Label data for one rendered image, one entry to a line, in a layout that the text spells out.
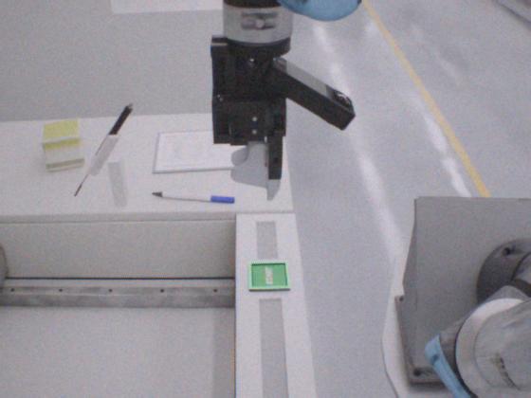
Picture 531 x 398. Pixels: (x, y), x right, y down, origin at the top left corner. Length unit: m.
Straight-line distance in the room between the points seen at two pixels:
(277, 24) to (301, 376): 0.40
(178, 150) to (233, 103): 0.48
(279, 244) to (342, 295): 1.32
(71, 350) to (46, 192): 0.28
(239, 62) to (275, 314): 0.33
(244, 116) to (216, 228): 0.35
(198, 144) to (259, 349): 0.50
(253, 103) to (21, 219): 0.52
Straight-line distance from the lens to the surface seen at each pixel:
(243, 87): 0.65
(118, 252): 1.01
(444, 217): 0.88
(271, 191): 0.71
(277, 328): 0.76
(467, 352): 0.63
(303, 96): 0.64
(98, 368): 0.92
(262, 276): 0.82
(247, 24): 0.60
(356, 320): 2.10
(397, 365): 0.91
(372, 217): 2.57
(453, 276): 0.87
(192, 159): 1.07
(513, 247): 0.88
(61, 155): 1.08
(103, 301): 1.00
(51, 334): 0.99
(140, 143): 1.14
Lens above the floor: 1.52
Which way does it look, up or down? 36 degrees down
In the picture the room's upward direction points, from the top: straight up
